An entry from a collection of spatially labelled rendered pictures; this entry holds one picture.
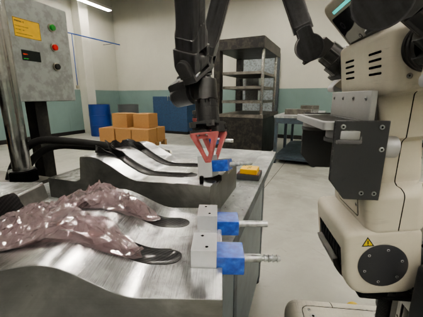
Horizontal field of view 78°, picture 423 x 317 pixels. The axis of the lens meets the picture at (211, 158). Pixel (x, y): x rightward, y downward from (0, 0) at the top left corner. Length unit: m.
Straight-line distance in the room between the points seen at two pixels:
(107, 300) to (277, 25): 7.33
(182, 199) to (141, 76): 8.75
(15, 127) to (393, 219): 1.14
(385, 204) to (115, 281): 0.53
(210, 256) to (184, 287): 0.05
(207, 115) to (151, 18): 8.67
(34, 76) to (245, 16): 6.83
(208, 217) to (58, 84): 1.09
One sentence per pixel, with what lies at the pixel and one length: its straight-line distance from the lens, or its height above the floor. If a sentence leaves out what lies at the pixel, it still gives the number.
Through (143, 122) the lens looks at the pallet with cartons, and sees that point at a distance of 5.67.
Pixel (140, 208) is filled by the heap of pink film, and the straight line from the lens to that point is 0.51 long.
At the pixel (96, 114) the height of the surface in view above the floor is 0.62.
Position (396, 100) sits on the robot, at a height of 1.08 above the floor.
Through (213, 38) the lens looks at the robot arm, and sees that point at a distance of 0.90.
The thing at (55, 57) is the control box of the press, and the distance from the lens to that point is 1.42.
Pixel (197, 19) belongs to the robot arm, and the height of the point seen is 1.24.
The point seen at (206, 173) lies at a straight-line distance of 0.64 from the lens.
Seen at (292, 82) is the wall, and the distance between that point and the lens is 7.21.
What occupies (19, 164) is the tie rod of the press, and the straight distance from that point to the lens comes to 1.15.
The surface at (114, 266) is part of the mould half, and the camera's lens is 0.40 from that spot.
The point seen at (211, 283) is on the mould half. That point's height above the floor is 0.85.
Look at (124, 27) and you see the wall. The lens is 9.89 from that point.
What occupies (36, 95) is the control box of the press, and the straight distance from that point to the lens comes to 1.33.
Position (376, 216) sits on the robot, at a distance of 0.67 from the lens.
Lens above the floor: 1.09
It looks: 13 degrees down
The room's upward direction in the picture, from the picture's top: straight up
